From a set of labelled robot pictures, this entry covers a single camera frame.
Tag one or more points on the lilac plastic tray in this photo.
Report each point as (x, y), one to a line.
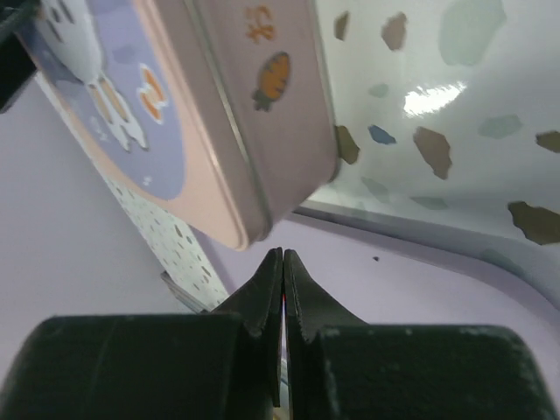
(394, 281)

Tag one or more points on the pink cookie tin box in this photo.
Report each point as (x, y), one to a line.
(271, 66)

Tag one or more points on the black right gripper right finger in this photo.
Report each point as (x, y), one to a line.
(341, 367)

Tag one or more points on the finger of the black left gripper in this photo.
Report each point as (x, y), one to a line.
(17, 67)

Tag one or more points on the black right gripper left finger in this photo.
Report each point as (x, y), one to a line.
(219, 364)

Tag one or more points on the silver tin lid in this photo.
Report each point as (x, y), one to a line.
(112, 68)

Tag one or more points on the aluminium front rail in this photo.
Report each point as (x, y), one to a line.
(183, 297)

